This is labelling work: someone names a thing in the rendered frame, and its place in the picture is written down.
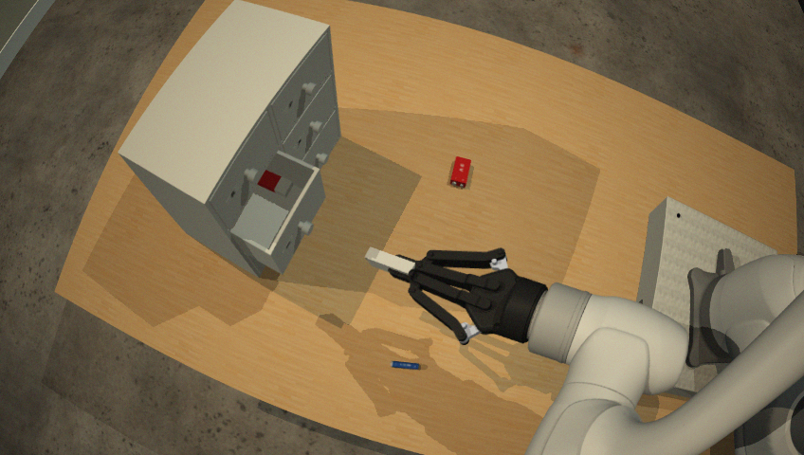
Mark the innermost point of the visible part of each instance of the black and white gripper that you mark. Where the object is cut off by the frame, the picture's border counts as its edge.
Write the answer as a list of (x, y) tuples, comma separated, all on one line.
[(487, 302)]

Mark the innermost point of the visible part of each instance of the small grey chest of drawers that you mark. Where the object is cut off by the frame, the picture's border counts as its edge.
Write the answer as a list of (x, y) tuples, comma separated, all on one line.
[(186, 139)]

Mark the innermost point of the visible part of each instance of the blue aaa battery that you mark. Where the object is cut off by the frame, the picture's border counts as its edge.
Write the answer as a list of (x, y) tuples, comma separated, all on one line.
[(405, 365)]

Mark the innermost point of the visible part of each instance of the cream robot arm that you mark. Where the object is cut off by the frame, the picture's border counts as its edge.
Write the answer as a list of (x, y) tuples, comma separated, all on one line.
[(619, 349)]

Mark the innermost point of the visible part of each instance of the red nine-volt battery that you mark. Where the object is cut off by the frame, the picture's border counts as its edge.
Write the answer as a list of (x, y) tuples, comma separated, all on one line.
[(460, 171)]

